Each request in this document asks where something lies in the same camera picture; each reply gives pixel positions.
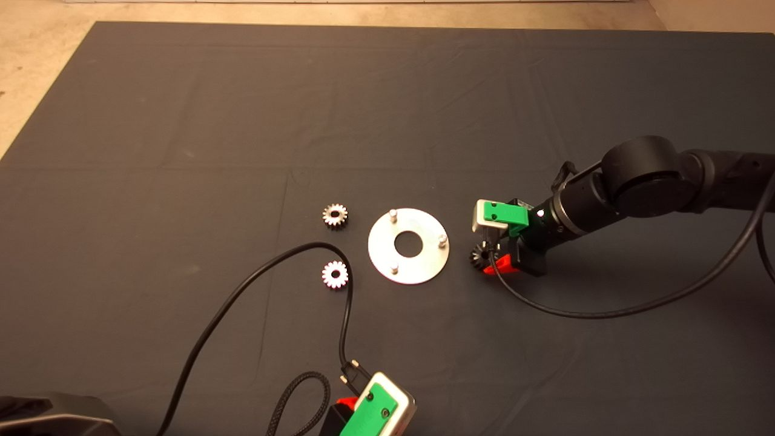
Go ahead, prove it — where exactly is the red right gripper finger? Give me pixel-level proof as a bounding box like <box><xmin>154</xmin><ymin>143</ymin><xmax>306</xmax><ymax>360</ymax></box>
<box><xmin>483</xmin><ymin>254</ymin><xmax>520</xmax><ymax>275</ymax></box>

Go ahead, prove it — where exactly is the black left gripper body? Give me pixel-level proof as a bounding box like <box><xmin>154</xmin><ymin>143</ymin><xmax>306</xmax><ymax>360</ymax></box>
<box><xmin>320</xmin><ymin>405</ymin><xmax>358</xmax><ymax>436</ymax></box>

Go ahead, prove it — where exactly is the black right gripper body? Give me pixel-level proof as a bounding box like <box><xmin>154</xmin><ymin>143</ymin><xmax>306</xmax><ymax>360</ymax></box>
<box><xmin>509</xmin><ymin>203</ymin><xmax>570</xmax><ymax>278</ymax></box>

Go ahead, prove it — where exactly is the small steel spur gear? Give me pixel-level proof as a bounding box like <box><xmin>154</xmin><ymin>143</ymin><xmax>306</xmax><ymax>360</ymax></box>
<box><xmin>322</xmin><ymin>260</ymin><xmax>349</xmax><ymax>290</ymax></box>
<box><xmin>469</xmin><ymin>241</ymin><xmax>494</xmax><ymax>270</ymax></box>
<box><xmin>322</xmin><ymin>203</ymin><xmax>349</xmax><ymax>231</ymax></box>

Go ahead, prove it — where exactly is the round metal carrier plate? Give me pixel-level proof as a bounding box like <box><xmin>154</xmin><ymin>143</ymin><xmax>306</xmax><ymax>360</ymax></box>
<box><xmin>368</xmin><ymin>208</ymin><xmax>450</xmax><ymax>285</ymax></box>

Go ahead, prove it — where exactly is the dark grey table cloth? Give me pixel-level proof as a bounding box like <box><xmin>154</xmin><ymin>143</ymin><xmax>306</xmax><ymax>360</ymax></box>
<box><xmin>0</xmin><ymin>21</ymin><xmax>775</xmax><ymax>436</ymax></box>

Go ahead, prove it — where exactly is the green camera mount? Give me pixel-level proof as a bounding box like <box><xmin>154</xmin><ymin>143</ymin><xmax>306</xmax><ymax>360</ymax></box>
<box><xmin>339</xmin><ymin>383</ymin><xmax>399</xmax><ymax>436</ymax></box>
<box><xmin>486</xmin><ymin>202</ymin><xmax>532</xmax><ymax>238</ymax></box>

